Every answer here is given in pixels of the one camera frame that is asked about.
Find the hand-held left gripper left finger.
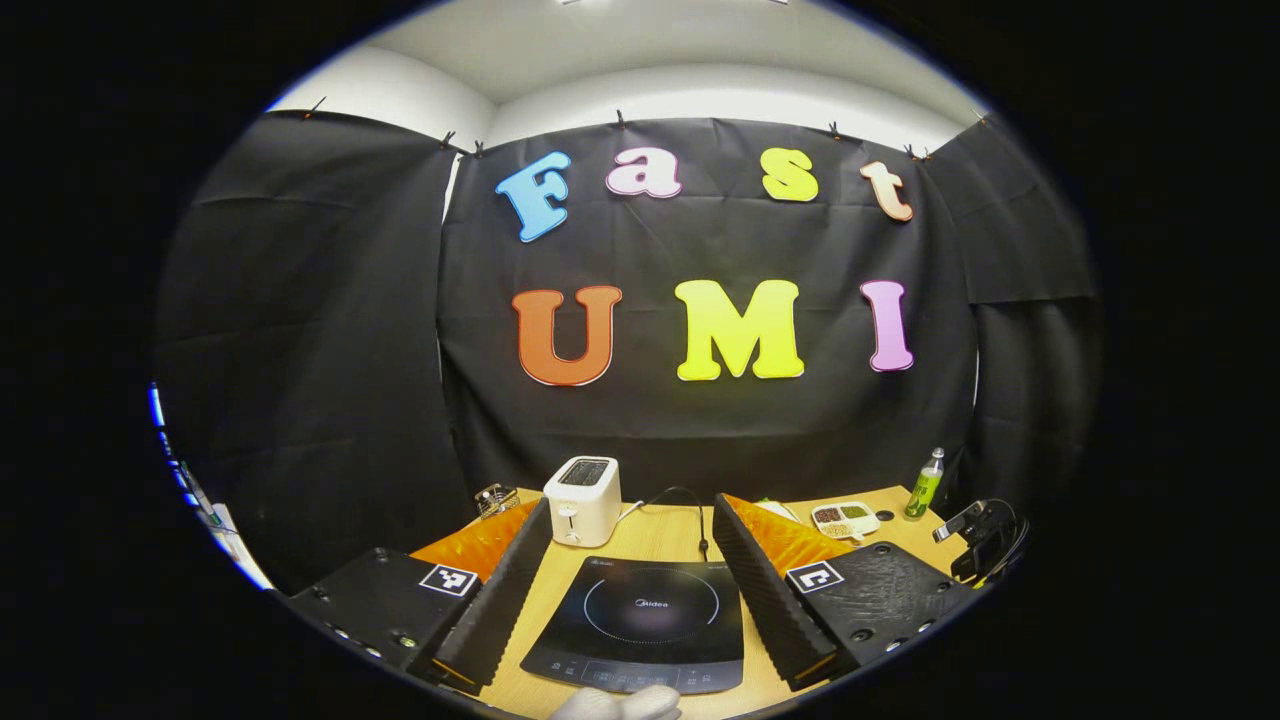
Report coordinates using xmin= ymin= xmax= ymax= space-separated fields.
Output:
xmin=288 ymin=497 xmax=554 ymax=698

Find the black power cable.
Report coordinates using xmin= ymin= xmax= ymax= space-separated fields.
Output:
xmin=640 ymin=487 xmax=711 ymax=561

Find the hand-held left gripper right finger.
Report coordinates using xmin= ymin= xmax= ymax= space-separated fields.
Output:
xmin=711 ymin=492 xmax=988 ymax=693

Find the white toaster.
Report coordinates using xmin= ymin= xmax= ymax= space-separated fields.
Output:
xmin=543 ymin=456 xmax=623 ymax=548

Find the black induction cooktop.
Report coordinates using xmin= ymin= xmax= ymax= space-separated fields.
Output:
xmin=520 ymin=556 xmax=746 ymax=696

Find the white divided plate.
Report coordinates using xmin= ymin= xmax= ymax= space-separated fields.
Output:
xmin=810 ymin=501 xmax=881 ymax=541

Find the green label drink bottle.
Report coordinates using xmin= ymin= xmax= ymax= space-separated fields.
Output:
xmin=905 ymin=448 xmax=946 ymax=521

